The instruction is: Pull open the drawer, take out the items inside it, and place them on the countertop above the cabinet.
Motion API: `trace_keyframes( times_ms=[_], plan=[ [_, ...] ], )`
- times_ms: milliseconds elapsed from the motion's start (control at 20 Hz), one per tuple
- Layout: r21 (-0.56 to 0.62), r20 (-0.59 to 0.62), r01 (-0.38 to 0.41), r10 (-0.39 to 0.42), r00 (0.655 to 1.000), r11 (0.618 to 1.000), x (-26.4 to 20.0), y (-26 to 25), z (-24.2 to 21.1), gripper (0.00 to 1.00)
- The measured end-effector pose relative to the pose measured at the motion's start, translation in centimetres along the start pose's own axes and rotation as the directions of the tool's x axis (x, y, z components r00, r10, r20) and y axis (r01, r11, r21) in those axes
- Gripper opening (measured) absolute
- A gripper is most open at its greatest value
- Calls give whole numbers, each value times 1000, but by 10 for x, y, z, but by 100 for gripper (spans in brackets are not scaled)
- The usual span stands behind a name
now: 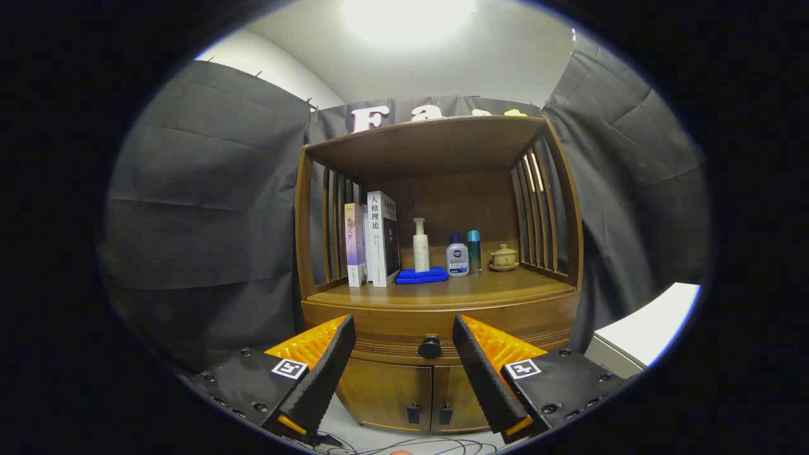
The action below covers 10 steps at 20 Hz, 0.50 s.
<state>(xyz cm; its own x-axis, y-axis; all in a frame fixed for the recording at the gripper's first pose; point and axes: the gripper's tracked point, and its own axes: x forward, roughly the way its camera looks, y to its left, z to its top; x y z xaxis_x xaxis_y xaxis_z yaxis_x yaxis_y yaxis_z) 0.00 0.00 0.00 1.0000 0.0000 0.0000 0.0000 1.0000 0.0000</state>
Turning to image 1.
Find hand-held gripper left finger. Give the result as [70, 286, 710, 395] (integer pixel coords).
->
[180, 314, 356, 443]

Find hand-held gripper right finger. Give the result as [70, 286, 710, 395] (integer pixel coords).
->
[452, 314, 633, 444]

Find wooden drawer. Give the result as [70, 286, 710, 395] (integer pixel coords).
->
[302, 297, 581, 366]

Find wooden cabinet door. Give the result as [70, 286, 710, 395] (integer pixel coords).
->
[432, 363, 494, 434]
[335, 359, 434, 434]

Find white ribbed cabinet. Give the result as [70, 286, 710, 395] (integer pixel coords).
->
[585, 282, 701, 380]

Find wooden cabinet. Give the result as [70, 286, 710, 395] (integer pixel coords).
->
[294, 116, 585, 435]

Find beige lidded tea cup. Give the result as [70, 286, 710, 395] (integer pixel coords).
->
[489, 243, 520, 272]

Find blue folded cloth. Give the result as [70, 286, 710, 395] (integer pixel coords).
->
[396, 266, 449, 285]

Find white bottle blue cap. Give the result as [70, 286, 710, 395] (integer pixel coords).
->
[446, 232, 470, 277]

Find purple book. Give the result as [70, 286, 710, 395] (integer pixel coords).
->
[344, 202, 367, 288]

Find white pump bottle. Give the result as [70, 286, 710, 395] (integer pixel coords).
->
[413, 217, 430, 273]

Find white book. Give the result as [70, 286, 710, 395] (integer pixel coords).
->
[367, 191, 401, 288]

